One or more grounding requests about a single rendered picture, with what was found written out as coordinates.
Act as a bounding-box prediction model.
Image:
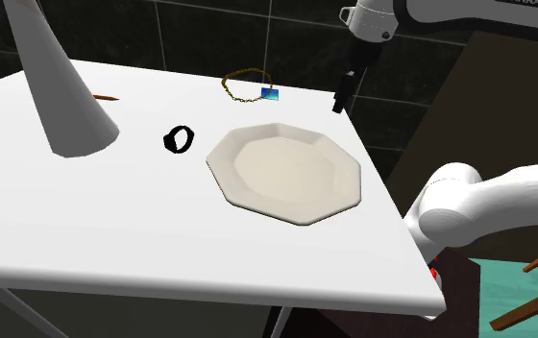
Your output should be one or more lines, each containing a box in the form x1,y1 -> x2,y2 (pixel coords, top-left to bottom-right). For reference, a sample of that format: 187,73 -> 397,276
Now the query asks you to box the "white octagonal plate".
205,122 -> 363,228

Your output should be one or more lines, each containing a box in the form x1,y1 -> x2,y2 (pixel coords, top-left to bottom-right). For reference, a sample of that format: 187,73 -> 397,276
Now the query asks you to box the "dark brown cabinet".
385,30 -> 538,266

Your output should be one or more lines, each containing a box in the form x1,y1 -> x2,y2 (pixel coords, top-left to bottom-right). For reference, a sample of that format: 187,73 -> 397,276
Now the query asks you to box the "dark robot stand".
317,247 -> 482,338

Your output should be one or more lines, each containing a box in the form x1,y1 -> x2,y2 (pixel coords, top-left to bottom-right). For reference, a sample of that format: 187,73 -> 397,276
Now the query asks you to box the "grey cone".
2,0 -> 121,159

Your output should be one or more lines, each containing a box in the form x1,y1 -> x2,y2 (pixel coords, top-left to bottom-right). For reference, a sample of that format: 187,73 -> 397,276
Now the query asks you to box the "gold chain necklace blue pendant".
221,67 -> 281,104

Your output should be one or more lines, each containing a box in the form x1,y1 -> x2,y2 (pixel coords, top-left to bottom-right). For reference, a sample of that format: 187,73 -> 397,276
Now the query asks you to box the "black ring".
162,125 -> 196,156

